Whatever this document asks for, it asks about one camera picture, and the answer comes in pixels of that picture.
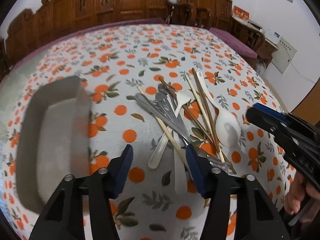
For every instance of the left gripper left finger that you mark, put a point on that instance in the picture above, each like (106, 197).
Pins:
(62, 216)

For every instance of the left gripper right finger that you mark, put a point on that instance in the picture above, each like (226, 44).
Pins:
(256, 215)

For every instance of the white ceramic spoon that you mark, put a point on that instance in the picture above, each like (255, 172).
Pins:
(227, 126)

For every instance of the grey metal tray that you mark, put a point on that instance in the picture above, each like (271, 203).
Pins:
(53, 141)

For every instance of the light bamboo chopstick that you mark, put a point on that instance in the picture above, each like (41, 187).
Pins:
(218, 150)
(182, 156)

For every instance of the stainless steel fork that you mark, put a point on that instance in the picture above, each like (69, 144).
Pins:
(157, 155)

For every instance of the person's right hand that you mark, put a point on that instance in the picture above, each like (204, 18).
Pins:
(297, 192)

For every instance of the dark brown wooden chopstick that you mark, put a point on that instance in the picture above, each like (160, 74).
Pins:
(185, 107)
(209, 120)

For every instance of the purple seat cushion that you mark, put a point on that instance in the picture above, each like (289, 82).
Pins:
(234, 43)

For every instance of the red greeting card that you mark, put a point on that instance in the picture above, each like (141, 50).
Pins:
(240, 14)

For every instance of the carved wooden armchair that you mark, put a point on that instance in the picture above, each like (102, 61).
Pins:
(200, 13)

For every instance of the orange print tablecloth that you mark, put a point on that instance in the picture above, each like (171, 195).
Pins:
(113, 64)

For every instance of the carved wooden bench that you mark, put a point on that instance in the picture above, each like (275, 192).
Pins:
(58, 18)

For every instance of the white wall electrical box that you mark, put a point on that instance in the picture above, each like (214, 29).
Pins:
(284, 55)

